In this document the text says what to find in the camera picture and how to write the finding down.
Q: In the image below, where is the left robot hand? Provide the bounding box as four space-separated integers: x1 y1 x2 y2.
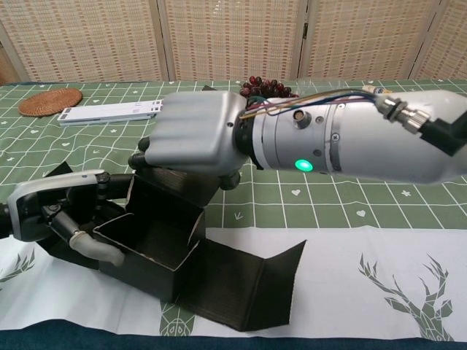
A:
6 168 133 265

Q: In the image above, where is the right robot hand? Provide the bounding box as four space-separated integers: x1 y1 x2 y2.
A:
127 90 247 190

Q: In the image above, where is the black cardboard box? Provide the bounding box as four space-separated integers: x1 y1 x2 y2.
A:
36 85 307 333

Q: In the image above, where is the bunch of red grapes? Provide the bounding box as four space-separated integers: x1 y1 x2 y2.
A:
239 75 300 100

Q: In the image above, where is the round woven rattan coaster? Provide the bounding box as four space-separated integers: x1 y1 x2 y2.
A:
18 87 83 117

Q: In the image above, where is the white folding laptop stand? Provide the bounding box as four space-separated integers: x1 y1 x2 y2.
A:
58 98 167 127

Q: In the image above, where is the woven bamboo screen panel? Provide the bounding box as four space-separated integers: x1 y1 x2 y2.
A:
414 0 467 81
301 0 439 81
0 0 172 83
158 0 311 82

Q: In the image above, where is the green checked deer tablecloth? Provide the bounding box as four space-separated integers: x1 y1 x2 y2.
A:
0 79 467 342

